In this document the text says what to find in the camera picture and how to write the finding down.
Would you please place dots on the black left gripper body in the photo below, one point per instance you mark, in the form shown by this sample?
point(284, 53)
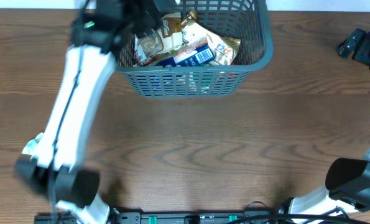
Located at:
point(137, 22)

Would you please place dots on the beige snack bag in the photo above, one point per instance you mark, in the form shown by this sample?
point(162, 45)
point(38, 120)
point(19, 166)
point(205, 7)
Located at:
point(166, 39)

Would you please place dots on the tissue pocket pack bundle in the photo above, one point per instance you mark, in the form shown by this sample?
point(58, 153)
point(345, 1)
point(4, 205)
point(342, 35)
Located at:
point(191, 55)

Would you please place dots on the gold foil food pouch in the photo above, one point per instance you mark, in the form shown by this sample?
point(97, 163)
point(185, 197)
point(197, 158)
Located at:
point(225, 49)

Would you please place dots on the small teal white sachet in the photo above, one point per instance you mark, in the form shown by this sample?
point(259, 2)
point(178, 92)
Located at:
point(30, 147)

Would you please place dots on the green lid jar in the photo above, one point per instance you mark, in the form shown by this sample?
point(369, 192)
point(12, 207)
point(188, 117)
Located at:
point(201, 82)

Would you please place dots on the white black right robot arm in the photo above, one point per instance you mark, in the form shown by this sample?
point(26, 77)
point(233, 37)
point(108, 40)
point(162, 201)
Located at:
point(347, 184)

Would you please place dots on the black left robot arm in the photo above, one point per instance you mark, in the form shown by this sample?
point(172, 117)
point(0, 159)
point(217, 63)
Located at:
point(52, 164)

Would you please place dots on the grey plastic basket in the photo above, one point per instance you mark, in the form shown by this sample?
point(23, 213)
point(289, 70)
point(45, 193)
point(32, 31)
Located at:
point(246, 20)

